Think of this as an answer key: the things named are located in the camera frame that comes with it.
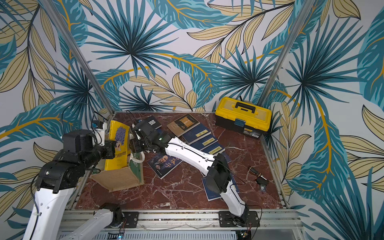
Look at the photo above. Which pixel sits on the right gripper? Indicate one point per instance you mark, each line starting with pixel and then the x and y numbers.
pixel 138 141

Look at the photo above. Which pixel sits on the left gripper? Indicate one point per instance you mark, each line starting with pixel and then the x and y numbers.
pixel 109 146

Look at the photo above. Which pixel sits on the yellow book purple hair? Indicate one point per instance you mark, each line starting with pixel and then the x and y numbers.
pixel 119 133

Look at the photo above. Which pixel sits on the dark Guiguzi book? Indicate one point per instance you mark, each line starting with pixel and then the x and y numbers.
pixel 162 164

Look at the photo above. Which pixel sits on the green burlap Christmas bag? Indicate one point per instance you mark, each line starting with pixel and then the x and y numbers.
pixel 121 179

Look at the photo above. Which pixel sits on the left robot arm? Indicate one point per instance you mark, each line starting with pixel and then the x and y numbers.
pixel 58 179

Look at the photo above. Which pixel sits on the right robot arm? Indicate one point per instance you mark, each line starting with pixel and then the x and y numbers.
pixel 215 169

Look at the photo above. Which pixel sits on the dark wolf cover book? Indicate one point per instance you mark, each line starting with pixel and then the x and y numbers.
pixel 153 122

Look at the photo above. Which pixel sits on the brown cover book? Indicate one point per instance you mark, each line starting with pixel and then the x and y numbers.
pixel 183 124

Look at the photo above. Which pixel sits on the blue book top stack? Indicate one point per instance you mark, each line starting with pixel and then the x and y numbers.
pixel 198 132

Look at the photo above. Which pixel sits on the blue book stack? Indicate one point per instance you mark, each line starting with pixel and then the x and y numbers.
pixel 198 132
pixel 204 142
pixel 214 149

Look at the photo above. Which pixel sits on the blue book middle stack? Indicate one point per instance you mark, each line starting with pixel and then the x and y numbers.
pixel 204 142

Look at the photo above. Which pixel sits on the blue book lower stack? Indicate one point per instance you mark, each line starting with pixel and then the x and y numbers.
pixel 214 149

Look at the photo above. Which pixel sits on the blue book front right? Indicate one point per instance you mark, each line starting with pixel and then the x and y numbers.
pixel 211 196

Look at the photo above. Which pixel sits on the yellow black toolbox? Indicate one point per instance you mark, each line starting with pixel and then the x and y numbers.
pixel 243 117

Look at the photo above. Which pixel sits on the small black gold connector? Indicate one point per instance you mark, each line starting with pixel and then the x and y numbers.
pixel 260 179

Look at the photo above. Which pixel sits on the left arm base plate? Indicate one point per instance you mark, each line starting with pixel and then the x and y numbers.
pixel 124 220

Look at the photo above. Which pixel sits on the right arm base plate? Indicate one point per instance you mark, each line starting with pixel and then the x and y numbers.
pixel 248 219

